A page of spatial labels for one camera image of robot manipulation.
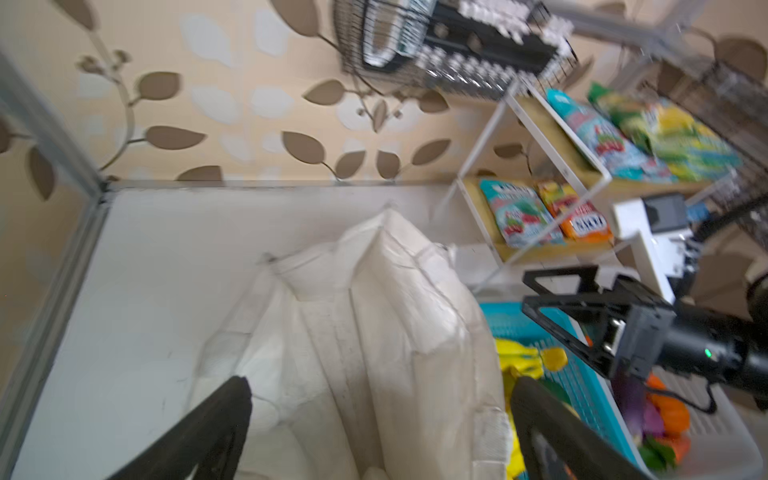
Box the purple onion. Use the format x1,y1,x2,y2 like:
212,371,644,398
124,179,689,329
611,375,664,444

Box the orange bell pepper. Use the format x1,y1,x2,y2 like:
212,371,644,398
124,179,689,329
646,373,690,436

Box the black wire basket right wall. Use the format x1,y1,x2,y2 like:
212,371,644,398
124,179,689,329
653,35,768,253

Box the green pepper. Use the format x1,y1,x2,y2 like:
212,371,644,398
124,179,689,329
638,436,678,472

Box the teal candy packet lower shelf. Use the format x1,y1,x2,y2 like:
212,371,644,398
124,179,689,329
478,179,554,248

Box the teal candy packet top shelf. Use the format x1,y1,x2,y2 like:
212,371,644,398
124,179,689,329
546,89,677,184

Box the green yellow packet right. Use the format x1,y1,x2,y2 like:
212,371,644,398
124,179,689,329
649,101,741,181

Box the green yellow tea packet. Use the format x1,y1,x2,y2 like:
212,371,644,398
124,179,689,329
587,82,732,179

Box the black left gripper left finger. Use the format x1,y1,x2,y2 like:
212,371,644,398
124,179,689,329
111,376,252,479

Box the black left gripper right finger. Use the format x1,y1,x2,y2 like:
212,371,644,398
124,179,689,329
510,377,649,480

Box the black wire basket wall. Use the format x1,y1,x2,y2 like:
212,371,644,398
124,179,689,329
332,1,580,100
653,35,768,253

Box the black keyboard toy in basket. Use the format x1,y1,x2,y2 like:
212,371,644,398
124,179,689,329
355,1,575,74

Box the white wooden two-tier shelf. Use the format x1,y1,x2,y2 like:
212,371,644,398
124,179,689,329
429,78,736,290

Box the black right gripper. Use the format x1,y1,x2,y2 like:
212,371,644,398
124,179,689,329
521,265,744,383

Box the black wire basket back wall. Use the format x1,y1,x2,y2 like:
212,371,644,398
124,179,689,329
332,1,580,100

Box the white plastic vegetable basket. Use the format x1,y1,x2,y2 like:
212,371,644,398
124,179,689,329
632,385,766,479

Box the orange Fox's candy packet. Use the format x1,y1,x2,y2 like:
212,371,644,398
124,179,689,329
535,181,613,243

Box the teal candy packet shelf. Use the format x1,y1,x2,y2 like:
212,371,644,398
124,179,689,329
546,89,677,184
478,179,554,248

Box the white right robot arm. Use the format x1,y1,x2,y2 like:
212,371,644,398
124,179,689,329
521,194,767,409

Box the teal plastic fruit basket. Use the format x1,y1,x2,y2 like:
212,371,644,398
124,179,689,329
480,302,650,475

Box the white canvas grocery bag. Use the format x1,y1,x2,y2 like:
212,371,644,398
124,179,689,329
187,209,513,479

